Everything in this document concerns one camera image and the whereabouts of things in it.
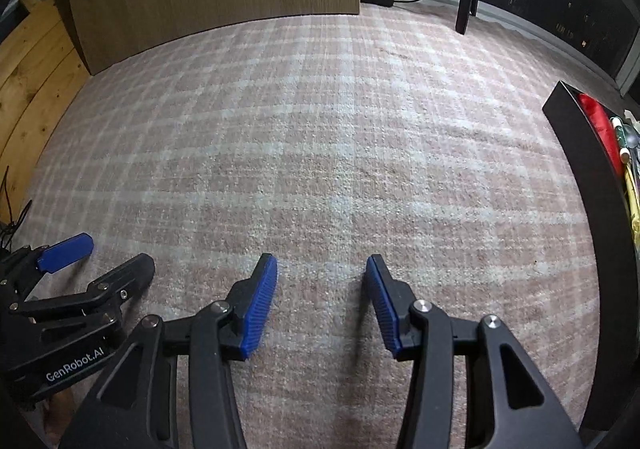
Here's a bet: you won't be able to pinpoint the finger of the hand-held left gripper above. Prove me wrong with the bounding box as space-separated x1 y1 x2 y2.
0 232 95 296
10 253 156 346

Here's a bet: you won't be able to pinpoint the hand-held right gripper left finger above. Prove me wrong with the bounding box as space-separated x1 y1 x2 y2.
57 253 279 449

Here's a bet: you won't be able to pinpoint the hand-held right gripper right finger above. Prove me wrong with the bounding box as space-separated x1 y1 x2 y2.
364 254 586 449

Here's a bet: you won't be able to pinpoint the black container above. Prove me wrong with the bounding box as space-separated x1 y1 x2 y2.
542 80 640 432

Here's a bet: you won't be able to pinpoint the white and yellow tube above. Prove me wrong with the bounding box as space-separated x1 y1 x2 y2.
610 115 640 250

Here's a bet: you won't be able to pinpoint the wooden plank panel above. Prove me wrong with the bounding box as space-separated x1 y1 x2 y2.
0 0 91 170

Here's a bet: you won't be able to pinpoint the pink plaid rug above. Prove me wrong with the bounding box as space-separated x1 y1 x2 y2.
15 0 621 449

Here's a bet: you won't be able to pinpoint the red packet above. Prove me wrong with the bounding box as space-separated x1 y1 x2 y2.
577 93 626 175

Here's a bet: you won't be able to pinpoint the thin black cables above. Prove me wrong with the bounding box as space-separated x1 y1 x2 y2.
0 166 33 250

